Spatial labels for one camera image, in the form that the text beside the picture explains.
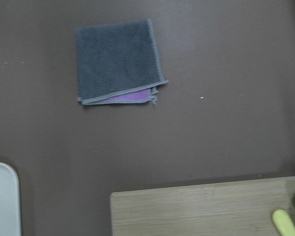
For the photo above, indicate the cream rabbit tray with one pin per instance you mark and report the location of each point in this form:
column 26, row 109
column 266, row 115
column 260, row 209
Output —
column 10, row 214

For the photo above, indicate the grey folded cloth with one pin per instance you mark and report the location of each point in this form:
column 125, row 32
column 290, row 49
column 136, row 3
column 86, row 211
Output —
column 115, row 59

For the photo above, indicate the yellow plastic knife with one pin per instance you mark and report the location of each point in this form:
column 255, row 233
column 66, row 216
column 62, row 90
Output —
column 283, row 223

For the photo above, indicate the bamboo cutting board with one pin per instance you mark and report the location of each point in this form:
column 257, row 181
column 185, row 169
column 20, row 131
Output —
column 237, row 208

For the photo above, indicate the purple cloth under grey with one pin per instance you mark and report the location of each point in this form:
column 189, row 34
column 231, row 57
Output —
column 140, row 96

